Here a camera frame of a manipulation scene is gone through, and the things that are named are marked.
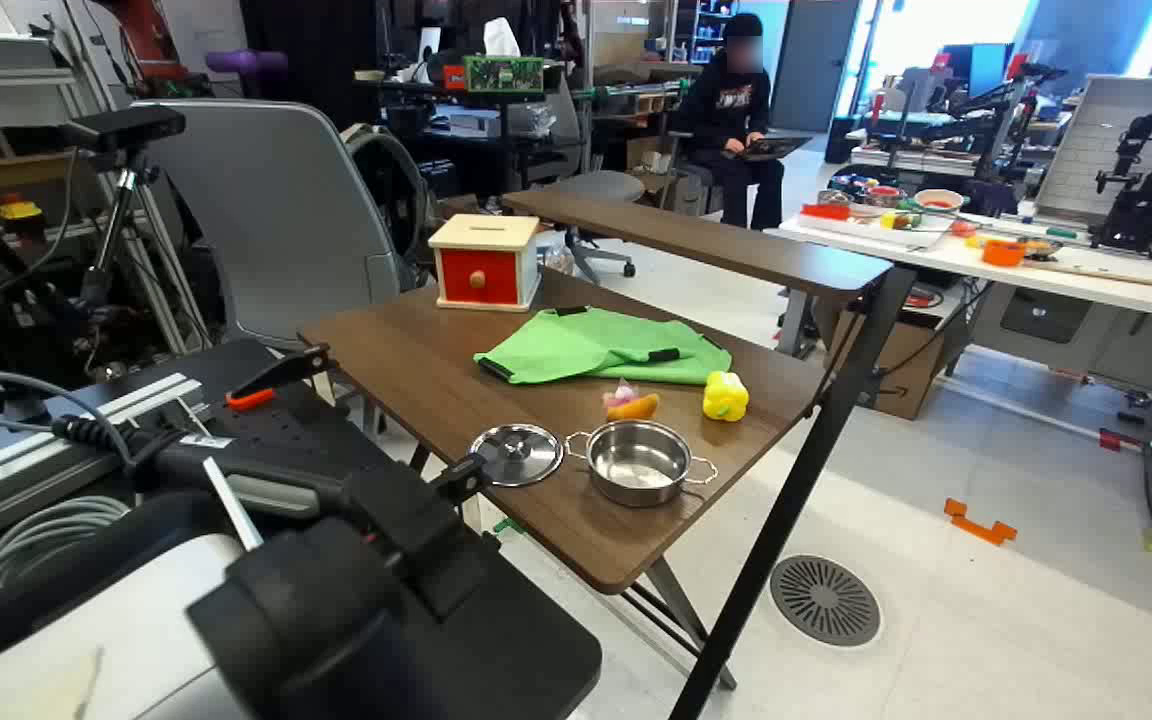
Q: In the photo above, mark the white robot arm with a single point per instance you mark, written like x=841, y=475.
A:
x=336, y=641

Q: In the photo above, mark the orange bracket floor tape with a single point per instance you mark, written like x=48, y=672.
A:
x=982, y=528

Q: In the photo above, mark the steel pot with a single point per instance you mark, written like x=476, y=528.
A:
x=637, y=481

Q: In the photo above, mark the white perforated board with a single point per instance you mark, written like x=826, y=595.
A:
x=1083, y=144

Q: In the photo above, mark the seated person in black hoodie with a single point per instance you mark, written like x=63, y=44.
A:
x=729, y=103

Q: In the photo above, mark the grey office chair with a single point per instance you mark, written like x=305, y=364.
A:
x=600, y=184
x=271, y=202

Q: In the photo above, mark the tall dark wood table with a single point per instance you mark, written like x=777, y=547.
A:
x=682, y=235

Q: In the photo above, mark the orange toy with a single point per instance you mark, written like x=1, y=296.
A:
x=632, y=405

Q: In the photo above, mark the black camera tripod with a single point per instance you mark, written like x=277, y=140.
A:
x=120, y=127

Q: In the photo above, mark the aluminium rail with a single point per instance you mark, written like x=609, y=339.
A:
x=18, y=454

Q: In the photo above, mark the red drawer with wooden knob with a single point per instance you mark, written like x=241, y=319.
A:
x=458, y=272

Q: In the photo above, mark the round floor drain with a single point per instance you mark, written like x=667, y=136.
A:
x=826, y=600

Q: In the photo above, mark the small black robot arm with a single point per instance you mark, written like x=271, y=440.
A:
x=1136, y=202

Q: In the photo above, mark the red and white box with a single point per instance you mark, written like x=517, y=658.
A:
x=486, y=229

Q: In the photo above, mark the green cloth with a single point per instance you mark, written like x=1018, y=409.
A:
x=563, y=347

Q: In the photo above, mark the white desk with toys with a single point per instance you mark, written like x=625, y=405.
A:
x=1097, y=286

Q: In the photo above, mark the yellow toy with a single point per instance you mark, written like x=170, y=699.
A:
x=725, y=399

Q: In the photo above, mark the green electronics box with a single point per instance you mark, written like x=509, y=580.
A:
x=500, y=72

